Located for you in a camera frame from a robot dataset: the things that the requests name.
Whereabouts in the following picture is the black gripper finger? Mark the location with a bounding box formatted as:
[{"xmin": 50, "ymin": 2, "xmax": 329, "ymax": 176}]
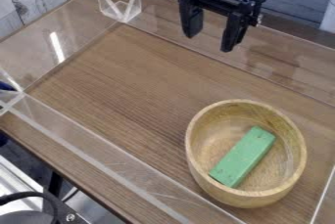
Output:
[
  {"xmin": 221, "ymin": 12, "xmax": 250, "ymax": 53},
  {"xmin": 179, "ymin": 0, "xmax": 204, "ymax": 38}
]

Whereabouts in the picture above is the green rectangular block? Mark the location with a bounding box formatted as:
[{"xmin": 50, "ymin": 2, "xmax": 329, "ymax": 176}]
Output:
[{"xmin": 208, "ymin": 126, "xmax": 276, "ymax": 188}]

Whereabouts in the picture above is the brown wooden bowl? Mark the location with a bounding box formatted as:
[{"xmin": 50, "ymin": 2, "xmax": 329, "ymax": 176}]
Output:
[{"xmin": 185, "ymin": 99, "xmax": 307, "ymax": 208}]

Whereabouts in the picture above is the clear acrylic corner bracket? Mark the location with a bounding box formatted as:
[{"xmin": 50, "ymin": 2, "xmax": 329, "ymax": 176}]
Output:
[{"xmin": 98, "ymin": 0, "xmax": 141, "ymax": 23}]

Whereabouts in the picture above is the clear acrylic front wall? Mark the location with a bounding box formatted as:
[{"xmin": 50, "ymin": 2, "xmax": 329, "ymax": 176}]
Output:
[{"xmin": 0, "ymin": 69, "xmax": 246, "ymax": 224}]

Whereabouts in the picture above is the black metal bracket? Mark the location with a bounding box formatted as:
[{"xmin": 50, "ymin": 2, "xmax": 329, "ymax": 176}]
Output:
[{"xmin": 42, "ymin": 191, "xmax": 89, "ymax": 224}]

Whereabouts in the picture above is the black cable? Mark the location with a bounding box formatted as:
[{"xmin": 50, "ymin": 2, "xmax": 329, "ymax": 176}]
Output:
[{"xmin": 0, "ymin": 191, "xmax": 61, "ymax": 224}]

